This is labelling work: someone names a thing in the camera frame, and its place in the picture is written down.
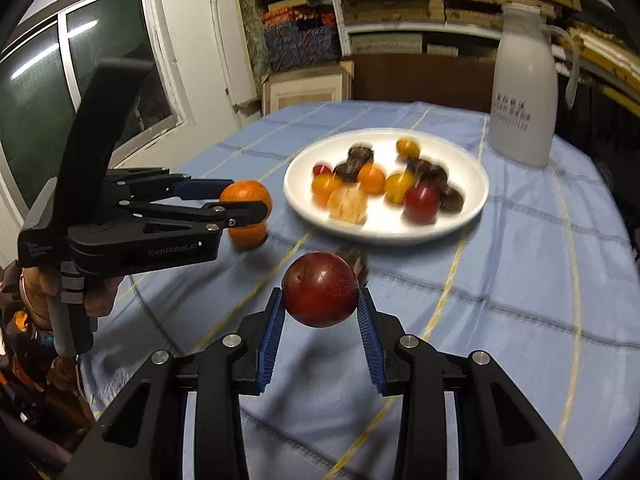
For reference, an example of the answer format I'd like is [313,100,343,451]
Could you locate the white metal shelf rack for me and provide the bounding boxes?
[322,0,506,56]

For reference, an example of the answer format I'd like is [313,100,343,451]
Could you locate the brown chair back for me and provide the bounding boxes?
[350,52,496,111]

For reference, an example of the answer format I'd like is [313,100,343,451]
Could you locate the white oval plate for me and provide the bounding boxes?
[283,129,490,247]

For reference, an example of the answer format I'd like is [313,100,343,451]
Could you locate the white thermos jug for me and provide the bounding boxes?
[487,2,581,168]

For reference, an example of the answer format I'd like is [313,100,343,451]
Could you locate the stack of patterned fabric boxes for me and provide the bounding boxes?
[260,0,343,73]

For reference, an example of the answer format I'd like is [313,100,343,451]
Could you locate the green marbled panel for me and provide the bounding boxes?
[237,0,273,77]

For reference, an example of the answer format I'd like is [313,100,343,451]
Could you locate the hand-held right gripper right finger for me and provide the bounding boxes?
[356,294,583,480]

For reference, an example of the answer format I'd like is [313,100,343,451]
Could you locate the stack of woven flat boxes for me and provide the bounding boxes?
[332,0,616,56]

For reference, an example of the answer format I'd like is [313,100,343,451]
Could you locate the window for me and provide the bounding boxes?
[0,0,188,221]

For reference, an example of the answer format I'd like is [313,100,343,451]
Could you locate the person's left hand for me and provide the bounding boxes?
[20,265,126,318]

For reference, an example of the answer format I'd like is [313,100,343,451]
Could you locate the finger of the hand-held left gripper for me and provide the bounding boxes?
[106,166,234,202]
[117,200,269,237]

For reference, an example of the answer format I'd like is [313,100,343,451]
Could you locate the pale orange mandarin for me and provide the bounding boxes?
[327,185,369,224]

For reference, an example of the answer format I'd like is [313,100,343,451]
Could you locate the white board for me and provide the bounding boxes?
[210,0,261,128]

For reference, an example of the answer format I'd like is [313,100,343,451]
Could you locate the blue checked tablecloth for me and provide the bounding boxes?
[80,100,640,480]

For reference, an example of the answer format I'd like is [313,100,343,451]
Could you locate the black chair back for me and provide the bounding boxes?
[550,67,640,176]

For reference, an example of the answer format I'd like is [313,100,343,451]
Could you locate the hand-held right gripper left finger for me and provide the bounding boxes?
[60,287,288,480]

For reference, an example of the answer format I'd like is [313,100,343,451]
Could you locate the large dark red plum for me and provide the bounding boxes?
[281,252,361,329]

